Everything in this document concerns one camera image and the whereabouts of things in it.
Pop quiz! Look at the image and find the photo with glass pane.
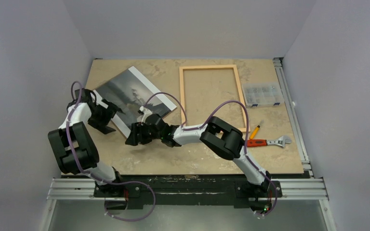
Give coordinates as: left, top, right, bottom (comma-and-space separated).
94, 66, 177, 137

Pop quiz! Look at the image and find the wooden picture frame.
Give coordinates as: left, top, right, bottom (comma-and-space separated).
179, 64, 245, 126

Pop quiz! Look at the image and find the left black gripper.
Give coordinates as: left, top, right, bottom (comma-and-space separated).
88, 99, 124, 134

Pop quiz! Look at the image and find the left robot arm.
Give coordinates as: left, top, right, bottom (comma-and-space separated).
48, 89, 124, 197

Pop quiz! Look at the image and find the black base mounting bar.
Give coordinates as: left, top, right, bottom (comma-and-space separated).
93, 174, 283, 213

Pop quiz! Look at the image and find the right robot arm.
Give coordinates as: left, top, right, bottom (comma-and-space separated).
125, 114, 271, 196

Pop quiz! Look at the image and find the yellow handled screwdriver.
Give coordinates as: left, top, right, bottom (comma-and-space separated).
249, 120, 264, 140

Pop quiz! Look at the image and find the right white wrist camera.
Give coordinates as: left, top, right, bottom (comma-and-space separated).
138, 106, 153, 123

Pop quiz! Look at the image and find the clear plastic screw box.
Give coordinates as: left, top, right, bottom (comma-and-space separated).
242, 82, 285, 107

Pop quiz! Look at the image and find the red handled adjustable wrench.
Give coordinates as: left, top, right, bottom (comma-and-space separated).
247, 135, 292, 148

